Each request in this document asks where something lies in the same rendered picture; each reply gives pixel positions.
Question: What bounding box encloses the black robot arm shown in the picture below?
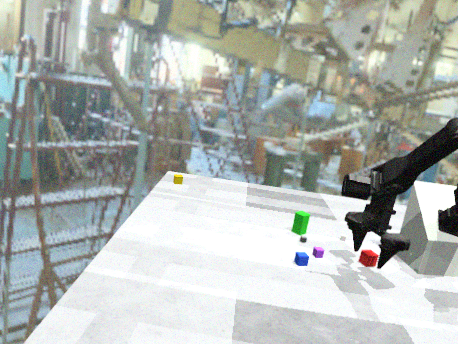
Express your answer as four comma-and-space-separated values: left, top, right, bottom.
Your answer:
342, 117, 458, 237

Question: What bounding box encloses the green block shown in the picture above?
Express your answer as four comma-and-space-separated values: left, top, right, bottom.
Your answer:
292, 223, 307, 236
294, 211, 310, 226

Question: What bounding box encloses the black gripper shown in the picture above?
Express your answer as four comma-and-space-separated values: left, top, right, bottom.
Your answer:
351, 201, 410, 270

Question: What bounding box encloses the blue block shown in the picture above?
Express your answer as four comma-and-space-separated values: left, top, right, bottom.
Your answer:
294, 251, 309, 266

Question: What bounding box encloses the red block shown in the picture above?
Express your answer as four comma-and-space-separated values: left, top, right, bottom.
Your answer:
358, 250, 378, 267

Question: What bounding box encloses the small yellow block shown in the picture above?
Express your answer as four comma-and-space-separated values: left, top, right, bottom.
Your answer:
173, 174, 183, 185

